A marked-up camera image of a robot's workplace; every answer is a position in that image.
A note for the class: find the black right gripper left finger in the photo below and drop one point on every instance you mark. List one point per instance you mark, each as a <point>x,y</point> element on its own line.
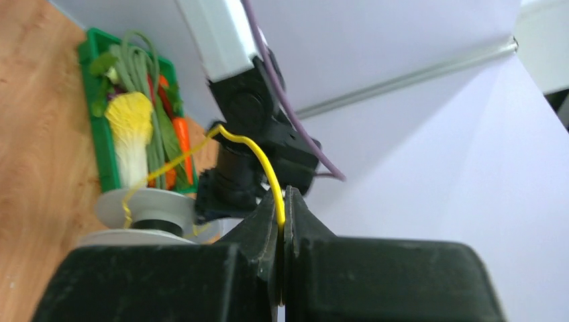
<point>232,279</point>

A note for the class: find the green toy leafy vegetable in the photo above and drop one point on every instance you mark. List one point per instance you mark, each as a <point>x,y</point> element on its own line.
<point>170,144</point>

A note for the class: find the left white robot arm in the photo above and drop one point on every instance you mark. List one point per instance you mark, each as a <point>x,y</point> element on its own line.
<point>244,81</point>

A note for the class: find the green toy beans bundle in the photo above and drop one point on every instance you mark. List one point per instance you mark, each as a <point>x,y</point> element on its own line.
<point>136,69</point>

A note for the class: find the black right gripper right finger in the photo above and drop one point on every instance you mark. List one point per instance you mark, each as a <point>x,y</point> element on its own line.
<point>335,278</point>

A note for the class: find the red toy chili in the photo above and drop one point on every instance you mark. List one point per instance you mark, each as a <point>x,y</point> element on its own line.
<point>169,97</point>

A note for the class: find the orange toy carrot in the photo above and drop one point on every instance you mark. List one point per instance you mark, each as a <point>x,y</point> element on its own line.
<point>182,132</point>

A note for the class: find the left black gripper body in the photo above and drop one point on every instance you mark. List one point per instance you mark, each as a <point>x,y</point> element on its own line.
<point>231,189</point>

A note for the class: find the green vegetable tray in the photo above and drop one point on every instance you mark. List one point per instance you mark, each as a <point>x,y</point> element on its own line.
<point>97,42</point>

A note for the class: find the toy napa cabbage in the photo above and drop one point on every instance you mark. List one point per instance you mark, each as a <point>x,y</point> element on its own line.
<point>129,116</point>

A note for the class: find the white perforated cable spool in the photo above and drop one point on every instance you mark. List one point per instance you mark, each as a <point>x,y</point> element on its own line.
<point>159,217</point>

